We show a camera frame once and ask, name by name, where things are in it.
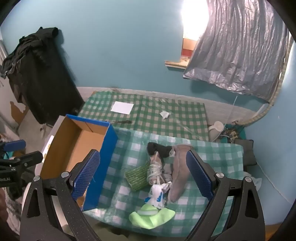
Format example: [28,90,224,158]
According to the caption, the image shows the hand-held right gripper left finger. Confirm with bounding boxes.
[20,149,102,241]

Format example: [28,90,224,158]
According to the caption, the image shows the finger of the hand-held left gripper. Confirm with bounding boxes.
[0,140,26,154]
[0,151,44,172]

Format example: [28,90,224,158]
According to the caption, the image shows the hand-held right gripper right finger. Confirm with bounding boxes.
[185,149,265,241]

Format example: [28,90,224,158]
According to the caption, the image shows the long grey sock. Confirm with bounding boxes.
[168,144,194,202]

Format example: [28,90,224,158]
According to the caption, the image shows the blue cardboard box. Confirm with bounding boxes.
[40,114,119,212]

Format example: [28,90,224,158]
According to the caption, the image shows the small grey sock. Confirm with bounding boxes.
[161,162,174,183]

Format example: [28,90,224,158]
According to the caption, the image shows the white grey knotted rag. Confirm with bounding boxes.
[147,152,162,186]

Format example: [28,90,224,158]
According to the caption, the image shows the white blue printed plastic bag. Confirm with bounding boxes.
[144,182,173,209]

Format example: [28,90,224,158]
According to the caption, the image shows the green sparkly scouring cloth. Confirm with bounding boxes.
[125,161,151,192]

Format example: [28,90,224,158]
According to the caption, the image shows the black sock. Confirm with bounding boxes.
[147,142,173,163]

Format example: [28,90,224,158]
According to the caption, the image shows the lime green cloth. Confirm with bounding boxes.
[129,204,175,230]

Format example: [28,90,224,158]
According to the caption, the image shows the light green checked tablecloth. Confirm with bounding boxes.
[82,127,244,235]

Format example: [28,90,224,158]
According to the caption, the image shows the white kettle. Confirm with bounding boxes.
[208,121,224,142]

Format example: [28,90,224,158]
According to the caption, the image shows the black cushion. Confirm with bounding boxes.
[235,138,258,166]

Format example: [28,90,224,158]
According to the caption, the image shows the patterned teal cloth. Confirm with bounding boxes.
[223,123,247,144]

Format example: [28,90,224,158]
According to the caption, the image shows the olive green trousers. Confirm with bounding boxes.
[92,221,139,241]

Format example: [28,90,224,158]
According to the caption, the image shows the grey mattress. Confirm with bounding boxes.
[76,87,257,126]

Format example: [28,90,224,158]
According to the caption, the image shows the black hanging garments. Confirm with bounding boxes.
[0,27,85,126]

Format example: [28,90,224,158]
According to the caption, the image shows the white paper sheet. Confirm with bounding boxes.
[111,101,134,115]

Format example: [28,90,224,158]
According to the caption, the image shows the dark green checked cloth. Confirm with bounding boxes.
[79,91,208,142]

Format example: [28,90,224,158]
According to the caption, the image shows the patterned fabric strip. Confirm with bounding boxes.
[240,35,292,127]

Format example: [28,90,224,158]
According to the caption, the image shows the grey crinkled curtain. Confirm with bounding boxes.
[183,0,290,102]

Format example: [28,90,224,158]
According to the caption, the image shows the white cable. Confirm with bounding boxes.
[229,95,238,123]

